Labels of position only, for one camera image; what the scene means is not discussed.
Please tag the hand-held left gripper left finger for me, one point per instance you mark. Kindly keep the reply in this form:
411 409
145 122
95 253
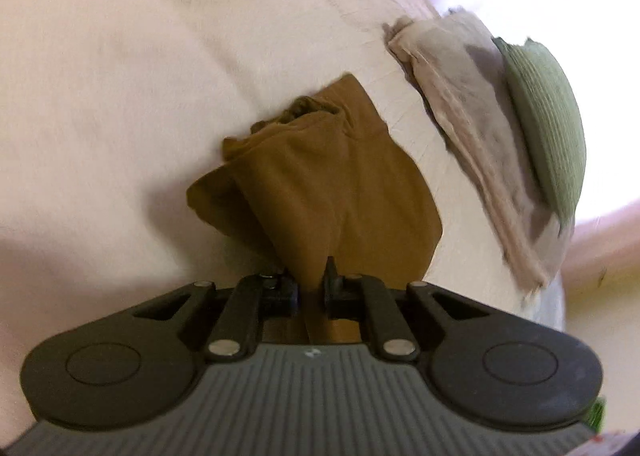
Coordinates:
287 293

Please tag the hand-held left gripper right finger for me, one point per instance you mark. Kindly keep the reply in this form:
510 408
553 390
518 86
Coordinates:
331 293

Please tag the brown garment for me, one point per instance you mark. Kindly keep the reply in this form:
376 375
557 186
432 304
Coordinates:
330 186

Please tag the folded beige blanket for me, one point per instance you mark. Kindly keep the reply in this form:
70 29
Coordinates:
480 146

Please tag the striped bedspread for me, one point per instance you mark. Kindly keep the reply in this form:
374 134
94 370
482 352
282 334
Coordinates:
150 86

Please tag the green ribbed pillow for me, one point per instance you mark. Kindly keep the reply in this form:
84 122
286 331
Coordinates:
547 121

